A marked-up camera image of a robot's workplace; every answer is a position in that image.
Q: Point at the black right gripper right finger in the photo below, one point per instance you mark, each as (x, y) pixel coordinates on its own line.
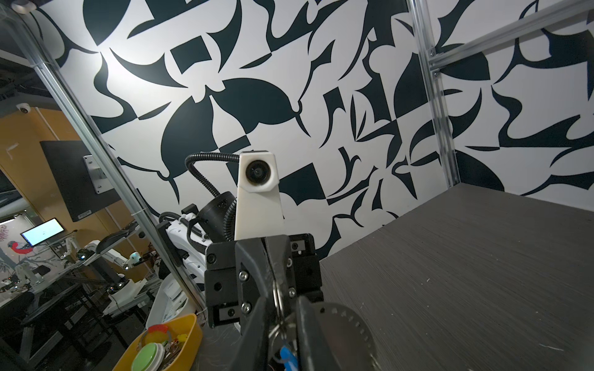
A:
(313, 349)

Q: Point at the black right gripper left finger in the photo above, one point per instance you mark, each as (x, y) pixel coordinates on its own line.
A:
(252, 353)

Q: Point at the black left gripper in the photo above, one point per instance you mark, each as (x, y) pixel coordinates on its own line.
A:
(275, 268)

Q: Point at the blue key tag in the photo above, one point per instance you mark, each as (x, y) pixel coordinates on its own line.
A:
(288, 359)

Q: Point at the metal keyring with keys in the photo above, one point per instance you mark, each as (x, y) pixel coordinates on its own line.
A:
(346, 332)

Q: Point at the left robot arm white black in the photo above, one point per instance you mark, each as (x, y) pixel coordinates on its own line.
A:
(188, 235)

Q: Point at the yellow plastic bin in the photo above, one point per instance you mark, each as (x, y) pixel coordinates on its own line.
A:
(171, 345)

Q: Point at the green white round container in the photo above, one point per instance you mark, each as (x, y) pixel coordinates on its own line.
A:
(149, 358)

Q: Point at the lit computer screen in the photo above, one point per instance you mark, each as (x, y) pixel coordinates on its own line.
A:
(43, 232)

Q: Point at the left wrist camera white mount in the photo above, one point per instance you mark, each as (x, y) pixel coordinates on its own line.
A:
(259, 208)

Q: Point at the black wall monitor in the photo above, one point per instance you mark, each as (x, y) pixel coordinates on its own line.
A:
(84, 187)

